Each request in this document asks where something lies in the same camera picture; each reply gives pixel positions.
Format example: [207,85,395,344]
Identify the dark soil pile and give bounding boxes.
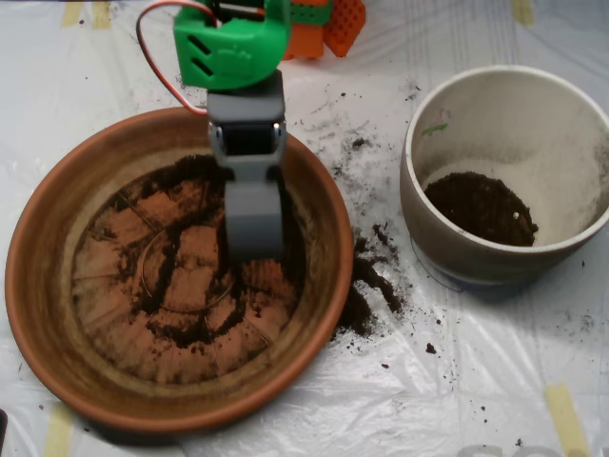
[89,152,310,348]

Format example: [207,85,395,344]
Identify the dark soil heap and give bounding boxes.
[422,171,540,248]

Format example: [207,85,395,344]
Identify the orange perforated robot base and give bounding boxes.
[283,0,367,61]

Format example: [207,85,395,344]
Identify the spilled dark soil patch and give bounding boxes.
[330,226,415,342]

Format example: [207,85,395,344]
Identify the white ceramic pot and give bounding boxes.
[399,65,609,287]

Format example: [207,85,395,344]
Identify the terracotta plant saucer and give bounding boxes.
[4,105,354,434]

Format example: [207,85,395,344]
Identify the beige masking tape strip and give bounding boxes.
[61,0,83,28]
[545,383,592,457]
[91,0,113,30]
[44,403,77,457]
[511,0,535,26]

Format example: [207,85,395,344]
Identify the clear plastic cover sheet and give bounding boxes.
[0,0,609,457]

